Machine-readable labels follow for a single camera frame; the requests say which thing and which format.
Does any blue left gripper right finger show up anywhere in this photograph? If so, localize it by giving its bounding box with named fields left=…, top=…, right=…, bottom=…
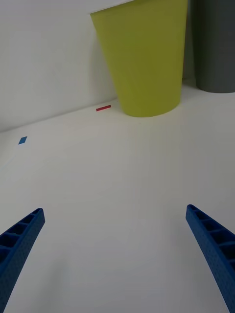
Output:
left=185, top=204, right=235, bottom=313

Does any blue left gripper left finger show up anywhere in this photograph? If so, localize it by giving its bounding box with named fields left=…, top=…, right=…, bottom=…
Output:
left=0, top=207, right=46, bottom=313

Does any yellow-green plastic waste bin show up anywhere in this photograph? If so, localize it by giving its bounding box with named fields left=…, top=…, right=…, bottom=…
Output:
left=90, top=0, right=189, bottom=118

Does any grey plastic waste bin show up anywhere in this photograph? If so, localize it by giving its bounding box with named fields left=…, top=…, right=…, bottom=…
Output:
left=190, top=0, right=235, bottom=94

